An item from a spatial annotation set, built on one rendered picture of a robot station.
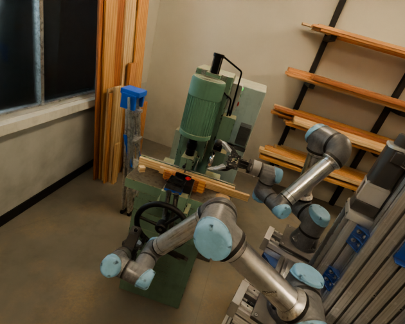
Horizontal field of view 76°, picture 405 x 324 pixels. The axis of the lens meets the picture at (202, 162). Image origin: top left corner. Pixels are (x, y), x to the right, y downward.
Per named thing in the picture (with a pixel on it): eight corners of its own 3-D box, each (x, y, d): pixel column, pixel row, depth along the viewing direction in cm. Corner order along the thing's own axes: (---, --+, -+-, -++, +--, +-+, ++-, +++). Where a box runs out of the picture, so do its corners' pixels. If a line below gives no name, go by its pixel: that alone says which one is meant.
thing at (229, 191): (158, 172, 156) (159, 166, 154) (159, 171, 157) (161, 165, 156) (247, 202, 153) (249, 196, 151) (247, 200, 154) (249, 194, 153)
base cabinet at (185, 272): (117, 288, 181) (130, 208, 150) (148, 234, 233) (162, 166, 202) (178, 310, 179) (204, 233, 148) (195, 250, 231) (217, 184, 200)
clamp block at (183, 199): (157, 204, 134) (160, 189, 130) (165, 191, 146) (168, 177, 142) (184, 213, 133) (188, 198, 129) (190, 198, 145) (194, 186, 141)
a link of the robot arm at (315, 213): (310, 238, 134) (322, 218, 128) (293, 221, 144) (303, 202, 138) (326, 236, 139) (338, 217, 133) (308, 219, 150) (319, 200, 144)
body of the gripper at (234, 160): (229, 151, 121) (254, 159, 120) (229, 150, 129) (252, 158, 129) (224, 166, 121) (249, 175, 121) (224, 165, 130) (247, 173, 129)
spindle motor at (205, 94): (175, 135, 135) (188, 74, 122) (183, 125, 151) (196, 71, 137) (207, 145, 134) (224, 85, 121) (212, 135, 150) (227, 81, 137)
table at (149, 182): (115, 195, 136) (116, 185, 134) (138, 170, 164) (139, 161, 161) (225, 231, 133) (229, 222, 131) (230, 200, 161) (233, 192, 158)
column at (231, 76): (170, 174, 177) (195, 66, 145) (178, 161, 197) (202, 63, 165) (201, 184, 176) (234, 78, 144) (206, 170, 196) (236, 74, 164)
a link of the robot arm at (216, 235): (330, 302, 90) (219, 193, 84) (339, 346, 76) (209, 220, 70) (301, 314, 95) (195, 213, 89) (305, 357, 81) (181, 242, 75)
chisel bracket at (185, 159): (177, 169, 148) (181, 156, 144) (184, 159, 160) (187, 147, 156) (190, 173, 147) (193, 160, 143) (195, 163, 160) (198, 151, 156)
